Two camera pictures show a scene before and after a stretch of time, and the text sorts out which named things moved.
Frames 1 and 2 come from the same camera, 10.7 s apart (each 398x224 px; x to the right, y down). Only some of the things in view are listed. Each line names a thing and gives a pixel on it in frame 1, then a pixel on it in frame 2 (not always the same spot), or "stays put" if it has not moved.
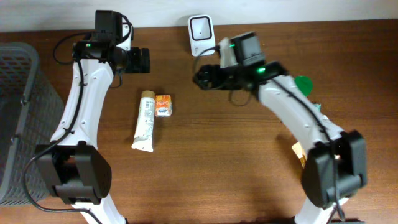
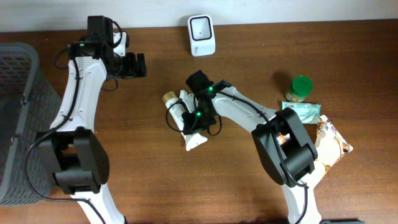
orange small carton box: [163, 106] -> [282, 139]
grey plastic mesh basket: [32, 121] stays put
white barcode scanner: [202, 34] stays put
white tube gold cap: [144, 132] -> [172, 101]
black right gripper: [203, 76] -> [191, 121]
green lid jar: [305, 83] stays put
